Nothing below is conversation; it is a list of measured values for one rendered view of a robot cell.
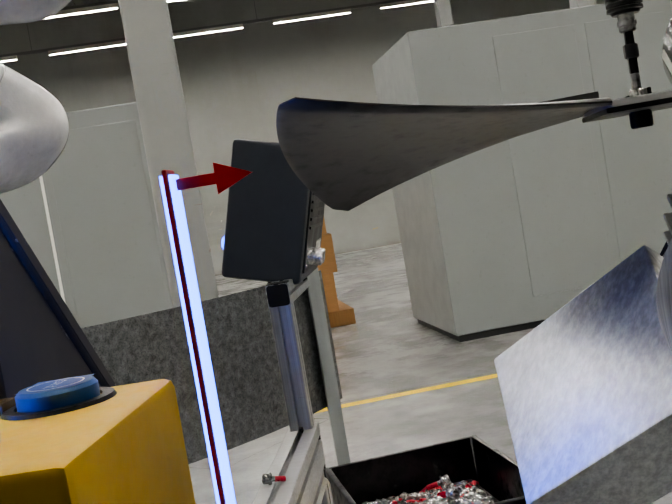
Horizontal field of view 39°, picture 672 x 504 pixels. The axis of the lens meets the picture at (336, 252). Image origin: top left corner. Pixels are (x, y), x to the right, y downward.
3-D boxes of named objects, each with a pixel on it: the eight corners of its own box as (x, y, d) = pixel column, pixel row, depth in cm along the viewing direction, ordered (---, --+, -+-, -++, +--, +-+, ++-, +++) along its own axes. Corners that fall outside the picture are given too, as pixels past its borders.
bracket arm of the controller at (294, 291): (291, 305, 123) (287, 282, 122) (268, 308, 123) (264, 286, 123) (309, 286, 146) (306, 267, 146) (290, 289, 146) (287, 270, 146)
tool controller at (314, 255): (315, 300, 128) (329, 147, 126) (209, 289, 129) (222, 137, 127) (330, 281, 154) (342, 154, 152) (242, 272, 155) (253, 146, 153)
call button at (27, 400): (87, 418, 44) (80, 383, 44) (5, 431, 45) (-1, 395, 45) (113, 400, 48) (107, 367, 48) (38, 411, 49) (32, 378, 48)
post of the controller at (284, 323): (312, 429, 124) (287, 281, 122) (290, 432, 124) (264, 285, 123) (314, 423, 127) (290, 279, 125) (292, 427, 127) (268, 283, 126)
